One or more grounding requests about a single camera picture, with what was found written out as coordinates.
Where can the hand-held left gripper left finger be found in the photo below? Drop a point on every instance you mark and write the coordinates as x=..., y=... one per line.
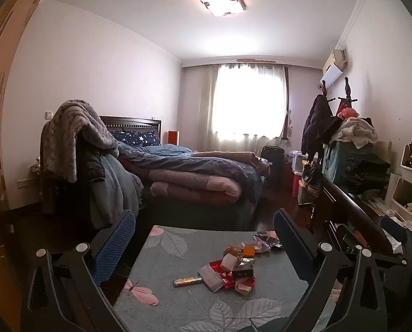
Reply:
x=114, y=245

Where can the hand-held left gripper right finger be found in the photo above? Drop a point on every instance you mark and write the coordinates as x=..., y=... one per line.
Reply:
x=292, y=238

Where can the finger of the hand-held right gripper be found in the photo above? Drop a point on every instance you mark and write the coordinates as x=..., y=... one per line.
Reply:
x=394, y=230

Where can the dark blue foil wrapper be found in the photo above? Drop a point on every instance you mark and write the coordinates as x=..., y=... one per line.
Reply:
x=269, y=240

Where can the orange small box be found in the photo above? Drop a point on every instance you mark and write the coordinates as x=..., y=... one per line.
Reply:
x=249, y=251

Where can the pink crumpled wrapper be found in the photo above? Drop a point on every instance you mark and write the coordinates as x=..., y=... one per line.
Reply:
x=262, y=246

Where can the pink storage box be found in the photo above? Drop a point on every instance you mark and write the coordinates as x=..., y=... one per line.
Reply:
x=297, y=185

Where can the light blue blanket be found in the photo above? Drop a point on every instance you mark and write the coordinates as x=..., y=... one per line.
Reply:
x=112, y=190

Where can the dark foil packet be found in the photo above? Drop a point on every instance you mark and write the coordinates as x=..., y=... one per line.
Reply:
x=243, y=268

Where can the stack of dark folded clothes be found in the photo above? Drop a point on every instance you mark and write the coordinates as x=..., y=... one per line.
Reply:
x=372, y=176

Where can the brown crumpled wrapper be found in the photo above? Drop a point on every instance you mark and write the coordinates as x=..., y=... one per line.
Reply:
x=234, y=250

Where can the pink small box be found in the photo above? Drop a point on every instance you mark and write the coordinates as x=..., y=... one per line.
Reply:
x=229, y=262

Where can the pink small packet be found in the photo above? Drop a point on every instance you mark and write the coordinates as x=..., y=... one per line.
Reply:
x=244, y=286

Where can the black suitcase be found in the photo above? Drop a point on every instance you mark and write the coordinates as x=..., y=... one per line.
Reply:
x=272, y=166

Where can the white plastic container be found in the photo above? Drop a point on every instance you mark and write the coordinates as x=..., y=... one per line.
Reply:
x=301, y=160

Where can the black garment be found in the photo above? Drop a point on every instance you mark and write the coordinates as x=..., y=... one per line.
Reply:
x=88, y=169

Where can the red foil wrapper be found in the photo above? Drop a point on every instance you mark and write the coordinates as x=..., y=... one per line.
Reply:
x=217, y=267

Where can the yellow snack bar wrapper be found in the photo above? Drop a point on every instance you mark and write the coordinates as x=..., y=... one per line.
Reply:
x=187, y=281

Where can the teal storage box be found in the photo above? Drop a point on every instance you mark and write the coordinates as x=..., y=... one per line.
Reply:
x=340, y=166

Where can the table with teal floral cloth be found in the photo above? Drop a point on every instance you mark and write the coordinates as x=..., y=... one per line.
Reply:
x=178, y=304

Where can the white paper packet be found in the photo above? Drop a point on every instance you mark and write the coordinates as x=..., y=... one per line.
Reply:
x=211, y=278

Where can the bed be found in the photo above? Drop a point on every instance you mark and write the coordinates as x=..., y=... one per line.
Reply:
x=206, y=211

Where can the red quilt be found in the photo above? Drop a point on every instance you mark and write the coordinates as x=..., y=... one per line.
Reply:
x=199, y=203

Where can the pink quilt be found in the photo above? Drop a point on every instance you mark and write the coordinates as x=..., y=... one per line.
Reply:
x=195, y=183

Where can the pile of white clothes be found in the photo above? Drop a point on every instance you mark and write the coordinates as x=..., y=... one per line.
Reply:
x=359, y=131

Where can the blue star print pillow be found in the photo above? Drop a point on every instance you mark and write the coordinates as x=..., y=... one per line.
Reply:
x=137, y=137

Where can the blue duvet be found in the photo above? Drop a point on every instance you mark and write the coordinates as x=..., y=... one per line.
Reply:
x=192, y=160

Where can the black hanging jacket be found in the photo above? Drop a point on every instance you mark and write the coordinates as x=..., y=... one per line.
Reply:
x=316, y=124

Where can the orange wooden nightstand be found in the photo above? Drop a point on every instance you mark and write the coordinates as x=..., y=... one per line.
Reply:
x=173, y=137

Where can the grey fleece blanket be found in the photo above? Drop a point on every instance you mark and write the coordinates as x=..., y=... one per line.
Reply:
x=78, y=128

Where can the dark wooden headboard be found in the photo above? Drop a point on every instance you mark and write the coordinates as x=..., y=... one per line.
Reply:
x=130, y=121

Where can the red cloth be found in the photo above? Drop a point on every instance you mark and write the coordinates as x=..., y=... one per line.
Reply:
x=348, y=110

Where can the white window curtain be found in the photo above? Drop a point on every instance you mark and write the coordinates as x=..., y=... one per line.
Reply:
x=247, y=103

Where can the wooden coat rack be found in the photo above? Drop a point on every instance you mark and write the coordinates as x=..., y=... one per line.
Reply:
x=347, y=88

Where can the white air conditioner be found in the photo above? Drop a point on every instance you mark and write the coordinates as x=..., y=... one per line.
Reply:
x=334, y=71

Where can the wooden wardrobe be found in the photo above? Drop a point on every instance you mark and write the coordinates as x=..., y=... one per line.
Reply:
x=5, y=58

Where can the white wall socket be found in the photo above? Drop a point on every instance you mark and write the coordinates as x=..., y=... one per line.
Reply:
x=24, y=183

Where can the white wall switch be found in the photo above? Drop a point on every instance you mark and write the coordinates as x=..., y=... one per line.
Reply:
x=49, y=115

